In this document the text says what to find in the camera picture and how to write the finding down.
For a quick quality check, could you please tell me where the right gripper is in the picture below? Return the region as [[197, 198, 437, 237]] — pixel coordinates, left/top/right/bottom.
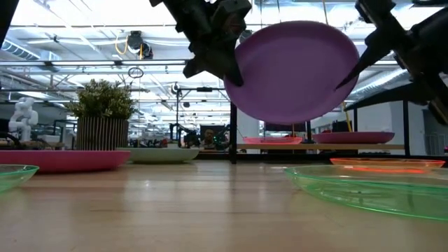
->
[[335, 0, 448, 90]]

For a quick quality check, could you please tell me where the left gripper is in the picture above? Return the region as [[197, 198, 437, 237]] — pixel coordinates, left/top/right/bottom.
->
[[148, 0, 245, 88]]

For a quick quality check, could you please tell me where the purple plate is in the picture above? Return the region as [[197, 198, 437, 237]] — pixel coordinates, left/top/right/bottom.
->
[[223, 20, 361, 126], [312, 131, 396, 145]]

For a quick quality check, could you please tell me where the pink transparent plate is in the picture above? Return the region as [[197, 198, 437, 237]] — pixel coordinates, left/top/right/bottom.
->
[[243, 136, 304, 146]]

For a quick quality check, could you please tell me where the white plate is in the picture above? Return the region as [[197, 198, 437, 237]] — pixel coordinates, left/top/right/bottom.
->
[[117, 146, 200, 165]]

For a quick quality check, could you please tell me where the green transparent plate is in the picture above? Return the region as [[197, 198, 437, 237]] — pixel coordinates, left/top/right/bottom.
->
[[283, 164, 448, 222], [0, 164, 40, 193]]

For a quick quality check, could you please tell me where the magenta plate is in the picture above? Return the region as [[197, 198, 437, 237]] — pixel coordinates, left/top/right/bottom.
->
[[0, 150, 131, 174]]

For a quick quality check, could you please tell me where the white building column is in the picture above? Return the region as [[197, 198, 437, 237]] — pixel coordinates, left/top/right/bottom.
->
[[237, 110, 260, 144]]

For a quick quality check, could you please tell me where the person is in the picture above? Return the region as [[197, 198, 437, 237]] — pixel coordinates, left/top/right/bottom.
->
[[201, 128, 218, 150]]

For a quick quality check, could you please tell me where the black monitor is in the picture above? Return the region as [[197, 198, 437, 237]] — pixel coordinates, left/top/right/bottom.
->
[[264, 121, 312, 133]]

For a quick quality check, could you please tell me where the orange transparent plate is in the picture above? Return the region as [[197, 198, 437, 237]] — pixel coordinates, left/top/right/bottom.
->
[[329, 157, 446, 175]]

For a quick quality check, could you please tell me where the potted plant striped pot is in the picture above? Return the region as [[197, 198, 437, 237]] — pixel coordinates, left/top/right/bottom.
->
[[65, 78, 137, 152]]

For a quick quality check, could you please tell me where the white robot figurine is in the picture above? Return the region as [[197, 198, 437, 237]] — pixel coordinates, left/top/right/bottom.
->
[[7, 97, 39, 143]]

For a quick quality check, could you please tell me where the black gantry frame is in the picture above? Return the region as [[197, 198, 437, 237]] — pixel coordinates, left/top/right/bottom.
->
[[174, 86, 232, 148]]

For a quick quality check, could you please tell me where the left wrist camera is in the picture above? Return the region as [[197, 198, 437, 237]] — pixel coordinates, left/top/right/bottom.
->
[[213, 0, 253, 45]]

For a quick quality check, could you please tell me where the black metal rig frame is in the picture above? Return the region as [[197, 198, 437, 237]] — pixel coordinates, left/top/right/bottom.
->
[[194, 153, 448, 165]]

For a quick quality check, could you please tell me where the wooden shelf black frame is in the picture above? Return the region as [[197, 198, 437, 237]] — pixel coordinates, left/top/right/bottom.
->
[[229, 83, 411, 165]]

